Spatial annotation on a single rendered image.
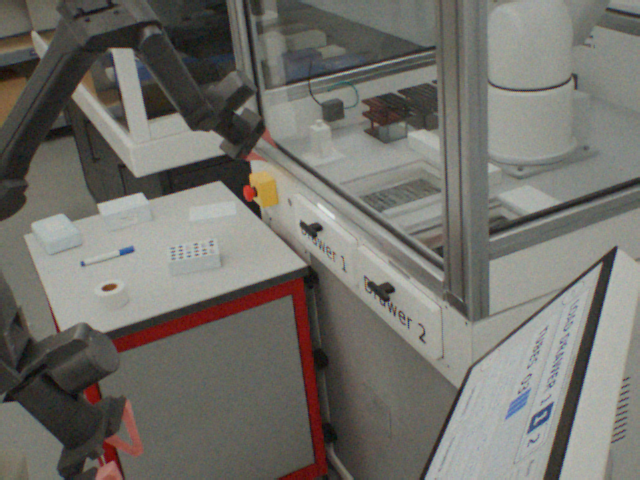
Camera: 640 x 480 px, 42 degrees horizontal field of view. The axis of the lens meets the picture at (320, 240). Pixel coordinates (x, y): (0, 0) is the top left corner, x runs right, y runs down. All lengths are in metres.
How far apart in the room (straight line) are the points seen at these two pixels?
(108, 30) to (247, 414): 1.23
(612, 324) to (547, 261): 0.49
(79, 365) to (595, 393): 0.57
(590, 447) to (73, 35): 0.84
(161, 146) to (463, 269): 1.35
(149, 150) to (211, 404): 0.81
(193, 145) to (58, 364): 1.61
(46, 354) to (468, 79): 0.69
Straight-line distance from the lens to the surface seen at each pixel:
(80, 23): 1.22
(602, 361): 0.95
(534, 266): 1.47
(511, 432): 0.96
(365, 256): 1.69
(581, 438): 0.85
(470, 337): 1.45
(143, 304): 1.97
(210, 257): 2.04
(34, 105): 1.31
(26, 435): 2.98
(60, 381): 1.04
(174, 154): 2.56
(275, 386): 2.17
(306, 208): 1.91
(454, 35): 1.25
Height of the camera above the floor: 1.75
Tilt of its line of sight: 28 degrees down
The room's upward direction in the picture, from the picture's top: 6 degrees counter-clockwise
